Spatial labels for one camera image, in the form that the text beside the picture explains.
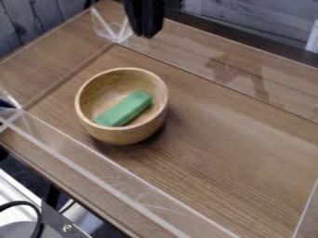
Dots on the clear acrylic front wall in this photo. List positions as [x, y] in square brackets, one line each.
[110, 191]

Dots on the black table leg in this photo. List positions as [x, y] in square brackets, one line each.
[52, 196]

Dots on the white post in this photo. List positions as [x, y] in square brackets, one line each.
[311, 45]

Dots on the brown wooden bowl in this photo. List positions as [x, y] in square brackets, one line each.
[104, 90]

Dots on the green rectangular block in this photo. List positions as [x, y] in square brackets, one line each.
[125, 110]

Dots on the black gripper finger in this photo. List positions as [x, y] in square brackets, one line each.
[153, 17]
[133, 8]

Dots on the grey metal base plate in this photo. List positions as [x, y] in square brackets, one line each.
[57, 226]

